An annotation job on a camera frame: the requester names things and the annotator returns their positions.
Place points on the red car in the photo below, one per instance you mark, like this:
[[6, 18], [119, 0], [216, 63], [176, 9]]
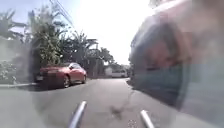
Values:
[[63, 74]]

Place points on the row of trees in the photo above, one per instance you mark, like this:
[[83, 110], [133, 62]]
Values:
[[50, 43]]

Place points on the robot's own part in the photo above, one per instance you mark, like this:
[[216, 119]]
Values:
[[77, 115], [146, 119]]

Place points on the white vehicle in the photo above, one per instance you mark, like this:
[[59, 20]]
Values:
[[119, 75]]

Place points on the grey asphalt road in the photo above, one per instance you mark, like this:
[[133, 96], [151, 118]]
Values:
[[100, 96]]

